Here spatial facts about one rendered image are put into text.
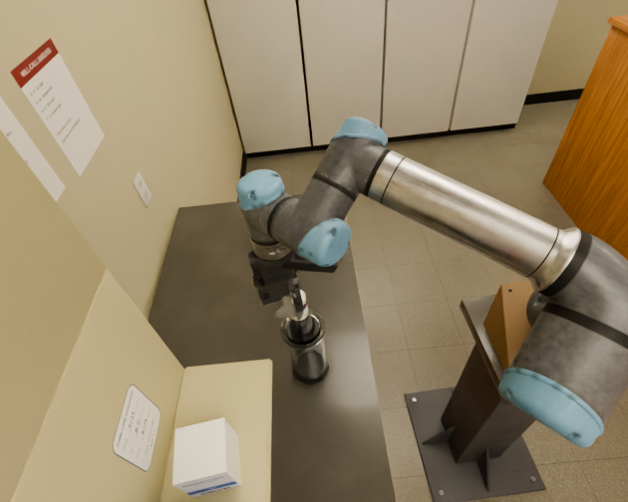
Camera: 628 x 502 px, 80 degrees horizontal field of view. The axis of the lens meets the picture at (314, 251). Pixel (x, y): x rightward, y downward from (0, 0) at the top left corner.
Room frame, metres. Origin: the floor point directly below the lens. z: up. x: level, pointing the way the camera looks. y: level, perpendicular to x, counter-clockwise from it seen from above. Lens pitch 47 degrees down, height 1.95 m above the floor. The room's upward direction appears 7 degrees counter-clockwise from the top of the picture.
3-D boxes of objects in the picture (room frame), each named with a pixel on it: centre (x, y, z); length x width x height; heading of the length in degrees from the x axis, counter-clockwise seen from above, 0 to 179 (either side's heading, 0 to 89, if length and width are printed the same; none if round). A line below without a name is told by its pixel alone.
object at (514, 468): (0.49, -0.60, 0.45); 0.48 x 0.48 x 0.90; 1
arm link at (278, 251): (0.48, 0.07, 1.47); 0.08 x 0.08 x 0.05
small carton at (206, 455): (0.12, 0.13, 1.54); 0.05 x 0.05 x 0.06; 6
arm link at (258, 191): (0.48, 0.07, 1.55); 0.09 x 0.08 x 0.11; 44
